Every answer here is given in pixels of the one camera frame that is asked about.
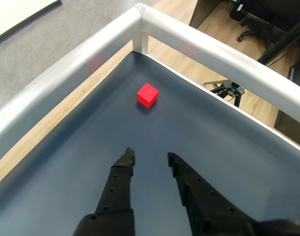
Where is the black office chair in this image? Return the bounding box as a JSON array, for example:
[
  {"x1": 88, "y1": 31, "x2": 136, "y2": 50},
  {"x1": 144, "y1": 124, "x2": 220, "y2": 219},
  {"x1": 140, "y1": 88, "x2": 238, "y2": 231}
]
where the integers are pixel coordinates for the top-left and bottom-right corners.
[{"x1": 237, "y1": 11, "x2": 289, "y2": 54}]

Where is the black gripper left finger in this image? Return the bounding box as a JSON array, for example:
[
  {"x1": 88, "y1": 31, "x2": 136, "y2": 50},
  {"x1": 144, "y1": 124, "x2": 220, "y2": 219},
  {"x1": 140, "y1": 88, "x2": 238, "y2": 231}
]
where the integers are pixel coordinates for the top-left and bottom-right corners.
[{"x1": 72, "y1": 147, "x2": 136, "y2": 236}]

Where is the black tripod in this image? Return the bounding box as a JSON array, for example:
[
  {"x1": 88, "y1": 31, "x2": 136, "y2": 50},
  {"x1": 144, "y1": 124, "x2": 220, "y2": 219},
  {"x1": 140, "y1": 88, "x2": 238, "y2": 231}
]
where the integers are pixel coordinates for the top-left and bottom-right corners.
[{"x1": 203, "y1": 79, "x2": 246, "y2": 108}]

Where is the black box with white label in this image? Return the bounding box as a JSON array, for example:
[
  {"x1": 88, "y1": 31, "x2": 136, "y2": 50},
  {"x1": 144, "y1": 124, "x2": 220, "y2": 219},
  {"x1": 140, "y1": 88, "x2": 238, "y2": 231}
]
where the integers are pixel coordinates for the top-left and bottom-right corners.
[{"x1": 229, "y1": 0, "x2": 250, "y2": 22}]

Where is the dark office desk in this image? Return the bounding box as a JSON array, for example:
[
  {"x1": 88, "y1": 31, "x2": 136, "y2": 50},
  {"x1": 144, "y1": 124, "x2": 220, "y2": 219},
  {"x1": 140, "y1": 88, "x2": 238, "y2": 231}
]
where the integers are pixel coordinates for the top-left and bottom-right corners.
[{"x1": 189, "y1": 0, "x2": 224, "y2": 30}]

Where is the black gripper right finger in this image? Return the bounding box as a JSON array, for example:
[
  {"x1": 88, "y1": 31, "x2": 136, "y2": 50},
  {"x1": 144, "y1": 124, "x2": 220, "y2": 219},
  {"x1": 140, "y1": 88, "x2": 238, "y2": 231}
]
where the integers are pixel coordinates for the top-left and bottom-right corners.
[{"x1": 167, "y1": 151, "x2": 259, "y2": 236}]

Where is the dark furniture block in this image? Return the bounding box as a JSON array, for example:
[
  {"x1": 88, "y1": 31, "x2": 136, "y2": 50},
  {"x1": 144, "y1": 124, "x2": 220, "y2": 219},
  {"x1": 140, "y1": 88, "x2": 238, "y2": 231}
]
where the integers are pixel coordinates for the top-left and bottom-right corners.
[{"x1": 274, "y1": 110, "x2": 300, "y2": 144}]

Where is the silver cart rail frame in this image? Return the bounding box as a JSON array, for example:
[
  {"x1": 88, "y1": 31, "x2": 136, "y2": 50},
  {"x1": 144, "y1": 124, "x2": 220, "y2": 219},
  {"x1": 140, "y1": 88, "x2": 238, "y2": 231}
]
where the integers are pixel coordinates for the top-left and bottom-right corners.
[{"x1": 0, "y1": 2, "x2": 300, "y2": 158}]

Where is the red cube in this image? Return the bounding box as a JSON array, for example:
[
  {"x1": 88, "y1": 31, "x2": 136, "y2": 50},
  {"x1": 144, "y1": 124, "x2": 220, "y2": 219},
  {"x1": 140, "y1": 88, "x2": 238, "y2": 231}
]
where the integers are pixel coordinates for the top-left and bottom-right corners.
[{"x1": 136, "y1": 83, "x2": 160, "y2": 108}]

